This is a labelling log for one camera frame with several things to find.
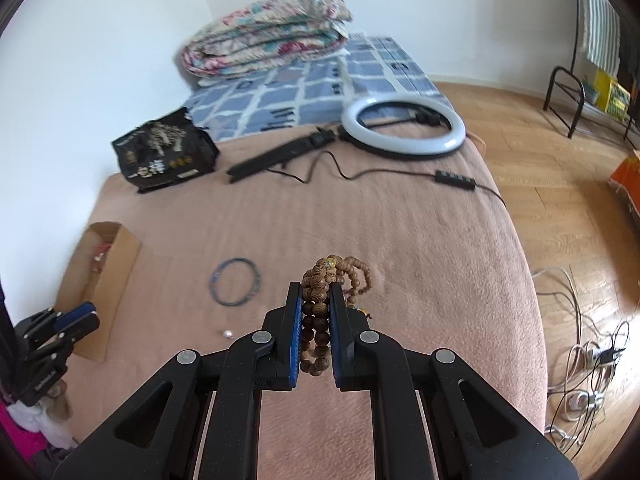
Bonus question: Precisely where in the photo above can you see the brown wooden bead necklace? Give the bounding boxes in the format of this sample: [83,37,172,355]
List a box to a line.
[298,254,376,377]

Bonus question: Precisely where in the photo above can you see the jade pendant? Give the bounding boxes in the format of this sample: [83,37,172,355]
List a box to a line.
[91,242,112,273]

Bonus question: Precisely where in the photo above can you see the white gloved hand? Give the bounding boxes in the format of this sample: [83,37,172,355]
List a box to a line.
[8,379,77,450]

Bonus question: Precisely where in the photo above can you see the open cardboard box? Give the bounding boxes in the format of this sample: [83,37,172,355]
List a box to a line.
[54,221,142,362]

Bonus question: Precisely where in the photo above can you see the pink cloth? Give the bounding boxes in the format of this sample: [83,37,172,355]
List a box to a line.
[0,404,48,463]

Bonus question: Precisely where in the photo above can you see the pink brown blanket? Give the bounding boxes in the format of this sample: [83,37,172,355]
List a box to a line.
[60,123,549,480]

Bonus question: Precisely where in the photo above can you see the blue bangle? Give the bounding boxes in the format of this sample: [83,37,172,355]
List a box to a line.
[208,257,262,308]

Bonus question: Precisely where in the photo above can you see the black snack bag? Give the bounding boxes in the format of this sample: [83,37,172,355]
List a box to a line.
[112,107,220,194]

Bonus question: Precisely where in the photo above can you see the black folded tripod stand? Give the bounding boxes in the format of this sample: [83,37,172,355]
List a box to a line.
[227,128,336,183]

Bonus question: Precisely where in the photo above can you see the orange box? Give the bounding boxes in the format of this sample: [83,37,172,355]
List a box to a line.
[608,150,640,214]

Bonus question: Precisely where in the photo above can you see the blue plaid bed sheet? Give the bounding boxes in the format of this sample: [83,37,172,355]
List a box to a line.
[184,36,449,142]

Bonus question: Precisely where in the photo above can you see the black metal rack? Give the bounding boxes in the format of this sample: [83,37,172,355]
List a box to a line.
[542,0,639,148]

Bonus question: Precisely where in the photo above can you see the folded floral quilt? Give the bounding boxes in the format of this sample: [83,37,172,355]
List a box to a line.
[180,0,352,80]

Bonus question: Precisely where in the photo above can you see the white power strip and cables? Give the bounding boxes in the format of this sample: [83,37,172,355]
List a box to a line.
[530,264,633,461]

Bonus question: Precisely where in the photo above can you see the black ring light cable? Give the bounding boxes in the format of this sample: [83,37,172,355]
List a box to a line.
[264,152,508,208]

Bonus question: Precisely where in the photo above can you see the white ring light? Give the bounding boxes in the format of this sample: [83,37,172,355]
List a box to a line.
[341,93,466,160]

